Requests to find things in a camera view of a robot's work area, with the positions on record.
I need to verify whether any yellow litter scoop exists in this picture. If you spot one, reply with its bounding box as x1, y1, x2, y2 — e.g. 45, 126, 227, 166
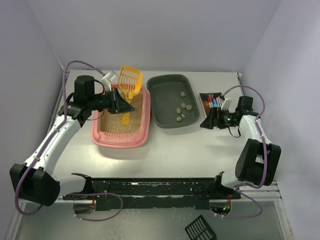
117, 65, 144, 126

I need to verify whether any pink litter box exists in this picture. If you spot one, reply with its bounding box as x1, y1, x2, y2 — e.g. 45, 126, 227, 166
90, 86, 151, 148

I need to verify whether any dark grey plastic tray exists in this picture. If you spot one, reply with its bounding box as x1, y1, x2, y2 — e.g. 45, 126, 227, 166
146, 74, 200, 129

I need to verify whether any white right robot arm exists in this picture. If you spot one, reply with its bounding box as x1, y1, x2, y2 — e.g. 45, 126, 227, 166
200, 94, 282, 189

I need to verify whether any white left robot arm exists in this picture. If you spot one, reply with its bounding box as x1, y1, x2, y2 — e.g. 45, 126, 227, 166
9, 75, 135, 206

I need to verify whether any light blue correction tape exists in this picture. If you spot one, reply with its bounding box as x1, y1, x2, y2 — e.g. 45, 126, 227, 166
212, 99, 219, 108

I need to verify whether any red cap white marker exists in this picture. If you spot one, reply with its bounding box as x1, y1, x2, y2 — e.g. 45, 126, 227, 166
207, 96, 213, 105

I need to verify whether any dark hardcover book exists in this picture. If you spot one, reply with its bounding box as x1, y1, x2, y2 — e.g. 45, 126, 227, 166
199, 92, 222, 117

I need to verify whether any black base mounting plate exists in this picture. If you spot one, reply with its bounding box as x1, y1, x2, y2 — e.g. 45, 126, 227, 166
62, 177, 242, 212

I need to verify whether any black slotted spatula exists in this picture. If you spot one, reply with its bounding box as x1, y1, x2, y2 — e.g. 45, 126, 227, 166
185, 215, 217, 240

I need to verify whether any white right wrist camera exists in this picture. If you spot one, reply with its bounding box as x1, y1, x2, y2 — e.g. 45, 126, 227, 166
219, 95, 232, 111

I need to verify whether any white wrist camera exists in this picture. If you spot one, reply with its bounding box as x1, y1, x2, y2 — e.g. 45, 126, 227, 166
219, 95, 232, 111
100, 71, 117, 92

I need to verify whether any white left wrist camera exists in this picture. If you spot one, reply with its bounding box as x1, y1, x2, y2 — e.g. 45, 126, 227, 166
100, 71, 117, 92

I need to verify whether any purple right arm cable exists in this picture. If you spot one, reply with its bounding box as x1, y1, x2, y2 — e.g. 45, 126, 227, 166
214, 85, 267, 219

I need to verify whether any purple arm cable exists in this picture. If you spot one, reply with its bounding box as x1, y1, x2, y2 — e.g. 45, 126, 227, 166
14, 59, 124, 221
214, 85, 267, 219

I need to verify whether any aluminium frame rail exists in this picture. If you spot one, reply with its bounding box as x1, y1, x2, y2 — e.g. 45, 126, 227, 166
54, 181, 282, 203

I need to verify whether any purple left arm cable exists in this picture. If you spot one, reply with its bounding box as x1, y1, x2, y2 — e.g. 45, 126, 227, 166
14, 59, 124, 221

